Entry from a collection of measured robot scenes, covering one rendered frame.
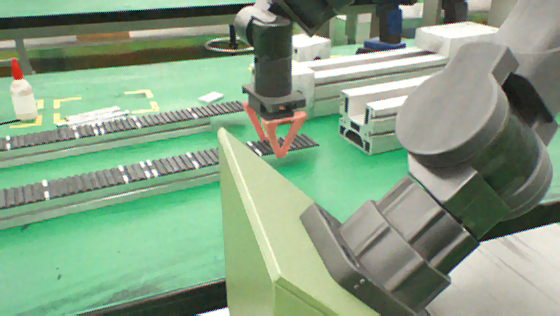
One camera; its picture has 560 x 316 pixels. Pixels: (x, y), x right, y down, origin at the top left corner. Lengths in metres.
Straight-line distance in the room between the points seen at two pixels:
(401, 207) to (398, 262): 0.04
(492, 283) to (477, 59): 1.21
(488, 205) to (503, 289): 1.18
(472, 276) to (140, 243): 1.10
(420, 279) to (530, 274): 1.28
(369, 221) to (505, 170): 0.10
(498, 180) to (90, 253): 0.46
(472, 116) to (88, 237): 0.49
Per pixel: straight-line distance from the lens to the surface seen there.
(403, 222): 0.37
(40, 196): 0.73
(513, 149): 0.38
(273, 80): 0.74
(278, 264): 0.27
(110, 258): 0.64
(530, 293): 1.57
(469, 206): 0.37
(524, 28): 0.44
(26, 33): 2.33
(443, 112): 0.38
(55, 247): 0.68
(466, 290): 1.51
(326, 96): 1.00
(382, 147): 0.87
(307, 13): 0.75
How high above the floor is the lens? 1.15
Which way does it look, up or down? 27 degrees down
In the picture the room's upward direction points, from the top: straight up
